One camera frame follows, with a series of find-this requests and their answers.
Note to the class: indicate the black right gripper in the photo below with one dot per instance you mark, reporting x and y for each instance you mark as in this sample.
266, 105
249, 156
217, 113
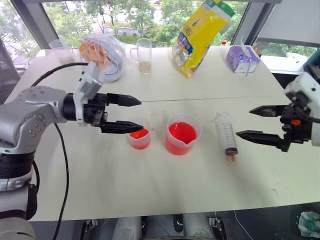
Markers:
298, 132

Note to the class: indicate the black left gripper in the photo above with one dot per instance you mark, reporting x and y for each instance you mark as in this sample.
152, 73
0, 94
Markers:
96, 107

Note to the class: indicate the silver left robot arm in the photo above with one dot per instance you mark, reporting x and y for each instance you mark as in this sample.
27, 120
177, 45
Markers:
30, 112

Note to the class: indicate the small beaker with red liquid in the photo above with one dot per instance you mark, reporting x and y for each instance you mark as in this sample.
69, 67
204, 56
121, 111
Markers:
140, 141

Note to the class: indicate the clear plastic syringe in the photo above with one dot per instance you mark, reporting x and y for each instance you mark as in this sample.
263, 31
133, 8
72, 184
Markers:
226, 132

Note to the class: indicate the large beaker with red liquid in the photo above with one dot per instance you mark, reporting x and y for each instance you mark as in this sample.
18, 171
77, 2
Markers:
181, 140

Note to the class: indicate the short clear plastic cup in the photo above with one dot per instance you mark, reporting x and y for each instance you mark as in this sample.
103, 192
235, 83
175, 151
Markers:
62, 53

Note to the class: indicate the clear plastic bag orange contents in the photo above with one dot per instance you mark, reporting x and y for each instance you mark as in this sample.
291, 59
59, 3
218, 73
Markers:
110, 55

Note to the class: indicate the tall clear glass mug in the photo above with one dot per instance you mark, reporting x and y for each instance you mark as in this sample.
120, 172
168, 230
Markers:
144, 57

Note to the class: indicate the purple tissue box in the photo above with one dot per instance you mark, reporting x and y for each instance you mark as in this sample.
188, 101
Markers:
240, 60

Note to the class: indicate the crumpled white green bag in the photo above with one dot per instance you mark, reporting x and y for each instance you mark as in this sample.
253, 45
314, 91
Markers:
308, 225

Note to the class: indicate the yellow snack bag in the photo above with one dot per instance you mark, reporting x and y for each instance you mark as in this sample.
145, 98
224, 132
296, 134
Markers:
200, 37

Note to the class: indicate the grey rounded shape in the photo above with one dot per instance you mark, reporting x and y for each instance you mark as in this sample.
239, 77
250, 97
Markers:
128, 228
197, 227

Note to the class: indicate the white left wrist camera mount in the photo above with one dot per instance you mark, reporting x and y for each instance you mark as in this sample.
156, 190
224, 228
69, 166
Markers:
87, 85

